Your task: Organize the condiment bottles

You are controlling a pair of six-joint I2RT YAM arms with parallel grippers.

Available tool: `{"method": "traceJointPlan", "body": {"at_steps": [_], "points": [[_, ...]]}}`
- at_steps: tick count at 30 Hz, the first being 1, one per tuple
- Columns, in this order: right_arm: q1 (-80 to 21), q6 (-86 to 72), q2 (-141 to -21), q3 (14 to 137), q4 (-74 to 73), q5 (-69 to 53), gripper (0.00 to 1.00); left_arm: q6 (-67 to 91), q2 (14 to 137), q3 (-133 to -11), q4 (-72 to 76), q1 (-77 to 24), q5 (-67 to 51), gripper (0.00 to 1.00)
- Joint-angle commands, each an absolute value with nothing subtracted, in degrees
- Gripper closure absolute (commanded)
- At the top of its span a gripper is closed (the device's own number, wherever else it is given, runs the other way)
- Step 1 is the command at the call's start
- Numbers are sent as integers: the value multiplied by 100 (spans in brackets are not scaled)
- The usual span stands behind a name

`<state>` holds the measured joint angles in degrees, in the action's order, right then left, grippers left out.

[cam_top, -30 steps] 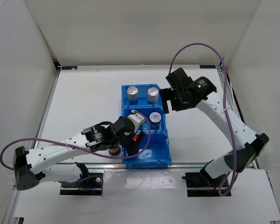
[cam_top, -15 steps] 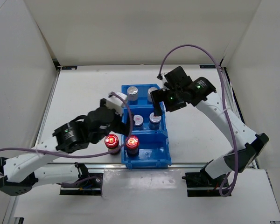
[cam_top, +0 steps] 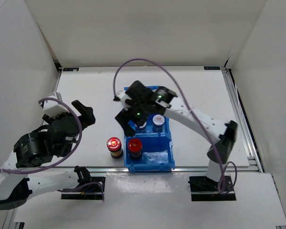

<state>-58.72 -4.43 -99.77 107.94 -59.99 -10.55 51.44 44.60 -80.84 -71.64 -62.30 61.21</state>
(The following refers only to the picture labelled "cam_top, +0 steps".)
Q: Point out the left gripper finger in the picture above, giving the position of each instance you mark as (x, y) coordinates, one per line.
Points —
(61, 149)
(87, 117)

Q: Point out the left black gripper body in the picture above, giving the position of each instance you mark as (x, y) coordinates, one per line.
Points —
(49, 119)

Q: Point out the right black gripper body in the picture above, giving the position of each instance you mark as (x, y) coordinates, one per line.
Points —
(138, 111)

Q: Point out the white-lid spice jar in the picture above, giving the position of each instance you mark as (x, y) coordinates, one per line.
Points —
(141, 129)
(158, 123)

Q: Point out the red-lid sauce jar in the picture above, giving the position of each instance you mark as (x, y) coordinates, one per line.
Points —
(135, 148)
(114, 146)

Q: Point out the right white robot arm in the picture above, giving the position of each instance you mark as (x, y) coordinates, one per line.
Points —
(219, 134)

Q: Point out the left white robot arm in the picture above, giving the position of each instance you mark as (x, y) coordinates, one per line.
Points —
(42, 149)

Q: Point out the far blue storage bin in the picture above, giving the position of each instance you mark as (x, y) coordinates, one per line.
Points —
(155, 87)

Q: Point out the blue storage bin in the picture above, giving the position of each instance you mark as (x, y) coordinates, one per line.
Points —
(156, 154)
(149, 131)
(155, 87)

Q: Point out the middle blue storage bin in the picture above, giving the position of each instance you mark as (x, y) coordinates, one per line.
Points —
(149, 131)

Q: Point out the near blue storage bin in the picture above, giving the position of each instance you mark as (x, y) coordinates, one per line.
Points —
(156, 154)

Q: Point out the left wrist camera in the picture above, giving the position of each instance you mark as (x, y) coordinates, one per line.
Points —
(52, 108)

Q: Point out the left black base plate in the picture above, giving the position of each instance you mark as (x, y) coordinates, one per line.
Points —
(94, 191)

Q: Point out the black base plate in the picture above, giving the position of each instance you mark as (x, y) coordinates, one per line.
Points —
(205, 189)
(94, 191)

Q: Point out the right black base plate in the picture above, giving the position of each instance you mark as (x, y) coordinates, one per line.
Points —
(205, 189)

